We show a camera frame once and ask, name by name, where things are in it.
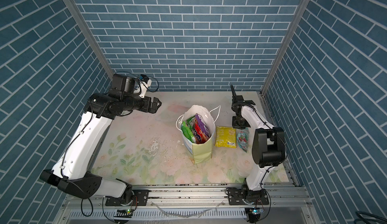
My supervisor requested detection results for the right controller board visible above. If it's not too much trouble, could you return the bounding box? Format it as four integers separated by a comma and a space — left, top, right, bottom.
245, 207, 264, 224

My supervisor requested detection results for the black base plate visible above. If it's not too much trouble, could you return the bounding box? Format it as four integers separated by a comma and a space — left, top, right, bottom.
104, 189, 149, 207
224, 187, 270, 205

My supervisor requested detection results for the floral paper gift bag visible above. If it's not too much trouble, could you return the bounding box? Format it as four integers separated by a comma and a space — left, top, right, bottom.
176, 105, 221, 164

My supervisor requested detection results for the left controller board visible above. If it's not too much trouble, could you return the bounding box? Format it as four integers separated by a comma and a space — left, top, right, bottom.
113, 209, 133, 224

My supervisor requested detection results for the red snack packet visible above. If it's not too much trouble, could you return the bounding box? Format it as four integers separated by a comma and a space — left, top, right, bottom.
192, 123, 209, 144

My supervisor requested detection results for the yellow snack packet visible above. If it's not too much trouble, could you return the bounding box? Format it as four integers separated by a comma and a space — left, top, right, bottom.
215, 126, 237, 148

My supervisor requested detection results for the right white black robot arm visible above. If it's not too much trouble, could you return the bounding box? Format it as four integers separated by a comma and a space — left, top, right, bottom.
231, 94, 286, 204

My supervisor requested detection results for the controller board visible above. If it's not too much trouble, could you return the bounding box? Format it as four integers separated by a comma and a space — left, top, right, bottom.
113, 209, 133, 224
245, 207, 264, 224

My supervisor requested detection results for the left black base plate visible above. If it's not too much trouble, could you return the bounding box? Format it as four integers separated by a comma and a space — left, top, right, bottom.
104, 189, 149, 207

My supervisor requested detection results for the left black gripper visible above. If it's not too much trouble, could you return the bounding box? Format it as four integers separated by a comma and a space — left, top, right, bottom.
122, 94, 163, 112

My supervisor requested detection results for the aluminium mounting rail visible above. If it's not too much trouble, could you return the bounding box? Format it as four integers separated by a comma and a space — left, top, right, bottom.
54, 184, 319, 224

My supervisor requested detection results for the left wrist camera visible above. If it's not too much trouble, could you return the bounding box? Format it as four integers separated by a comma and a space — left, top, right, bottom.
108, 74, 152, 101

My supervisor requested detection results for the bright green snack packet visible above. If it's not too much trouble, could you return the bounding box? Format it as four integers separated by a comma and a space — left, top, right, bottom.
180, 121, 197, 143

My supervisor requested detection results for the teal Fox's candy packet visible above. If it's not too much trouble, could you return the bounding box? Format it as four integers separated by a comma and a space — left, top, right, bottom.
236, 128, 250, 152

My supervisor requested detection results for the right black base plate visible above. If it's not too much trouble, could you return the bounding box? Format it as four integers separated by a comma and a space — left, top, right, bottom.
224, 187, 270, 205

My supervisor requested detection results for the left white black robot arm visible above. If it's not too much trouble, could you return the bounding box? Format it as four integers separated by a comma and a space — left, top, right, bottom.
40, 93, 162, 205

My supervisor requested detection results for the purple Fox's candy packet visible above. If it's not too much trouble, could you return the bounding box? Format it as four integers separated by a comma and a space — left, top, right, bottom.
195, 114, 211, 138

